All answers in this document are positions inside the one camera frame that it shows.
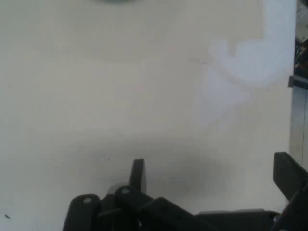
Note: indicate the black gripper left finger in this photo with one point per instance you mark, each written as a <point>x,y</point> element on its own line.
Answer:
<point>137,178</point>

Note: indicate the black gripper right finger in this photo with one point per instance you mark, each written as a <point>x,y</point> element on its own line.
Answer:
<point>286,173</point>

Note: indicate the white ceramic bowl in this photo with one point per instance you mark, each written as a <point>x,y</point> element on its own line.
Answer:
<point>113,1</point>

